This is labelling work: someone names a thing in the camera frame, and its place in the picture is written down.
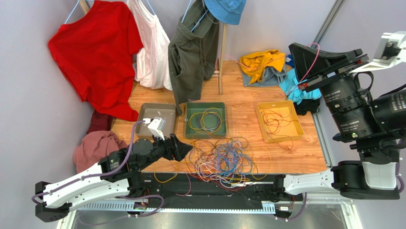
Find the blue bucket hat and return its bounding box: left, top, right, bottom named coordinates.
left=204, top=0, right=246, bottom=25

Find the grey crumpled cloth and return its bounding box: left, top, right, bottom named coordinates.
left=242, top=66, right=287, bottom=87

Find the olive green hanging garment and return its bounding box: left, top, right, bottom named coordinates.
left=168, top=0, right=219, bottom=115

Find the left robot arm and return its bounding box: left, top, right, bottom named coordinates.
left=32, top=134, right=193, bottom=222

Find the grey coiled cable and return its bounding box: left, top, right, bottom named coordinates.
left=194, top=110, right=222, bottom=134

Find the maroon cloth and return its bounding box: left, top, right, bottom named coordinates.
left=86, top=110, right=114, bottom=134

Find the green metal tray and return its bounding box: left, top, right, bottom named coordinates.
left=185, top=102, right=227, bottom=139

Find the cyan crumpled cloth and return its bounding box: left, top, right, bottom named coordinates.
left=279, top=69, right=322, bottom=104

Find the yellow plastic tray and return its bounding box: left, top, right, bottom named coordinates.
left=255, top=100, right=304, bottom=143

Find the dusty pink crumpled cloth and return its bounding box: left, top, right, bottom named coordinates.
left=72, top=131, right=128, bottom=173

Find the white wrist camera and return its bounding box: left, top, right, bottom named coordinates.
left=143, top=117, right=166, bottom=140
left=351, top=31, right=406, bottom=73

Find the aluminium corner profile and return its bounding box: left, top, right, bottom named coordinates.
left=313, top=0, right=346, bottom=44

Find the yellow crumpled cloth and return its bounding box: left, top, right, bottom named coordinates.
left=239, top=49, right=285, bottom=84

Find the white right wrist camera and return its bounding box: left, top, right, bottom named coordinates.
left=351, top=31, right=406, bottom=73

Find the white cable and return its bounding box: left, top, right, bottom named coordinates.
left=193, top=156, right=254, bottom=188

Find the black crumpled cloth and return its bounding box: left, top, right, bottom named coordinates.
left=294, top=99, right=320, bottom=115

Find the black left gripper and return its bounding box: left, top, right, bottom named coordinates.
left=136, top=129, right=193, bottom=172

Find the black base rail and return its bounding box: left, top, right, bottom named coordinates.
left=125, top=173, right=304, bottom=211

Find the white pink hanging garment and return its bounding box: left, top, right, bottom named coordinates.
left=127, top=0, right=173, bottom=91

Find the dark blue crumpled cloth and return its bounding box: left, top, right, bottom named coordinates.
left=285, top=54, right=294, bottom=68

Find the red t-shirt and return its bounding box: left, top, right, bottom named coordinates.
left=48, top=0, right=143, bottom=121

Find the orange cable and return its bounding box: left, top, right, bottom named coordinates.
left=263, top=106, right=295, bottom=150

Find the wooden clothes rack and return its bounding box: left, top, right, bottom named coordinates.
left=71, top=0, right=227, bottom=95

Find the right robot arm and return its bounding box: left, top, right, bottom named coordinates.
left=272, top=42, right=406, bottom=200

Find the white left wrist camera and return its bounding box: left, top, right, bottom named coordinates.
left=143, top=117, right=166, bottom=140

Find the tan metal tray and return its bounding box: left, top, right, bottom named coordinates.
left=135, top=103, right=177, bottom=140

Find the blue cable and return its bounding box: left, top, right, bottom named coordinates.
left=203, top=139, right=254, bottom=178

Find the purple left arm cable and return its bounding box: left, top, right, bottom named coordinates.
left=31, top=120, right=146, bottom=205

